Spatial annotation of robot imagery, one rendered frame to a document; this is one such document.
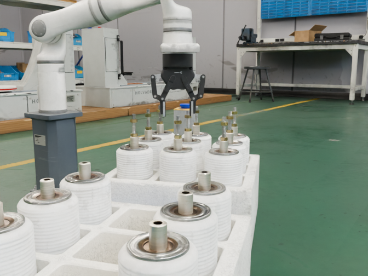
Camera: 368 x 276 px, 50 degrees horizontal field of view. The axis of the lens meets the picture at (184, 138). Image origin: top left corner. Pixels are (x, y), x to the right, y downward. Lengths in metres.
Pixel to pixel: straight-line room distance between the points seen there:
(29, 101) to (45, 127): 1.74
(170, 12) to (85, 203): 0.48
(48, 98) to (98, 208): 0.74
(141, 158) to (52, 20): 0.61
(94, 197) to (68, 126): 0.72
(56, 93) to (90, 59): 2.44
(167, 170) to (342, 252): 0.49
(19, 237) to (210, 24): 6.42
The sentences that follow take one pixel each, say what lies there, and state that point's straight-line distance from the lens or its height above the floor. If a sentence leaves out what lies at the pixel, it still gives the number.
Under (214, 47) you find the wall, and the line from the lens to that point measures 6.78.
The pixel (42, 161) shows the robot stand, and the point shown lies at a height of 0.13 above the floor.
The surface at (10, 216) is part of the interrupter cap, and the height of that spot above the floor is 0.25.
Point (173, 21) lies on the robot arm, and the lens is 0.96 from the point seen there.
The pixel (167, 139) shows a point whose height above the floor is 0.24.
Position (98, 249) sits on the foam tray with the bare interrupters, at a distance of 0.73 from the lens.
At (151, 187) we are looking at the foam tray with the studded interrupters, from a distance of 0.98.
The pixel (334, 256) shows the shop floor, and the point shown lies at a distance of 1.09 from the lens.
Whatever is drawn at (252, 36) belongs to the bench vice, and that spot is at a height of 0.86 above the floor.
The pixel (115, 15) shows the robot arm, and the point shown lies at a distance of 1.34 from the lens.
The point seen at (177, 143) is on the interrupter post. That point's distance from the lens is 1.00.
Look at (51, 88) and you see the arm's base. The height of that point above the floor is 0.39.
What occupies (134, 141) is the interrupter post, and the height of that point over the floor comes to 0.27.
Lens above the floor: 0.46
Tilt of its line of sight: 10 degrees down
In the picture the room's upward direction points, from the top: straight up
